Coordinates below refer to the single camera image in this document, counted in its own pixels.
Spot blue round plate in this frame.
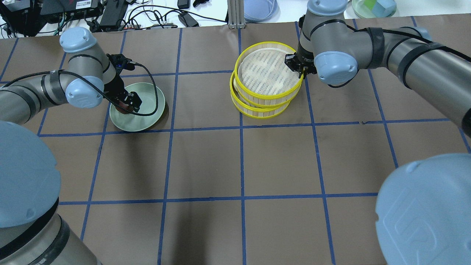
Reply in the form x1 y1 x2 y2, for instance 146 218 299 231
244 0 278 22

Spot yellow-rimmed bamboo steamer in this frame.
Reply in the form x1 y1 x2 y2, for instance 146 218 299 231
229 73 290 120
232 41 304 108

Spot green bowl with blocks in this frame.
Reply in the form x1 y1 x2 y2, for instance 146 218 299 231
351 0 397 18

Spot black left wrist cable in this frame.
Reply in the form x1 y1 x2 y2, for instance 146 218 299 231
0 63 159 117

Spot aluminium frame post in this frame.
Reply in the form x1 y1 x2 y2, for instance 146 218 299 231
227 0 246 29

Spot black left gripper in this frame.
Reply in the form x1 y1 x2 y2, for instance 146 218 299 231
106 54 142 113

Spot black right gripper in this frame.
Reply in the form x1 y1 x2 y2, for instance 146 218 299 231
284 52 318 78

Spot light green round plate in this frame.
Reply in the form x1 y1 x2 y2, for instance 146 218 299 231
108 82 166 132

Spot tangled black cables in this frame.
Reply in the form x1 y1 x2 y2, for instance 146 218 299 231
125 4 227 30

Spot brown half-moon bun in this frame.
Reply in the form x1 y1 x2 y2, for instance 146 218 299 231
116 105 133 114

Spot small black adapter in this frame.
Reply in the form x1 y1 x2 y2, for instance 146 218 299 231
177 0 190 10

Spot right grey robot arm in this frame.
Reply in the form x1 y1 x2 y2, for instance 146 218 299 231
295 0 470 265

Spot black power adapter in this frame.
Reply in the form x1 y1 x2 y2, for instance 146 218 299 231
99 0 128 31

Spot black electronics box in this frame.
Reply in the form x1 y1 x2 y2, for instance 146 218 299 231
40 0 104 15

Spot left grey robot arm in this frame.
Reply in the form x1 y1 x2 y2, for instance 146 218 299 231
1 27 141 265

